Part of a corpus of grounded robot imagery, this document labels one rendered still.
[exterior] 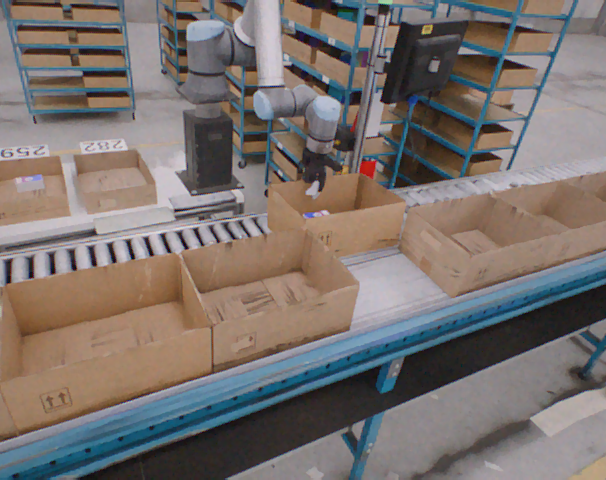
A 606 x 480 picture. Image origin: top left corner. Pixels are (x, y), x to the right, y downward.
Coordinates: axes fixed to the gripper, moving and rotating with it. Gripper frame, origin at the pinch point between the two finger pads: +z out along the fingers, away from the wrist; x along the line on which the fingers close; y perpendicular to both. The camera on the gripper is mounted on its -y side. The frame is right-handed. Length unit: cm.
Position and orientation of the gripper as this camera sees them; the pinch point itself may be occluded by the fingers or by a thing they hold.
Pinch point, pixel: (314, 195)
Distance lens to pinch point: 168.0
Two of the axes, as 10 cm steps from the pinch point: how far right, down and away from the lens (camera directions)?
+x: 4.4, 6.2, -6.5
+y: -8.9, 1.8, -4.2
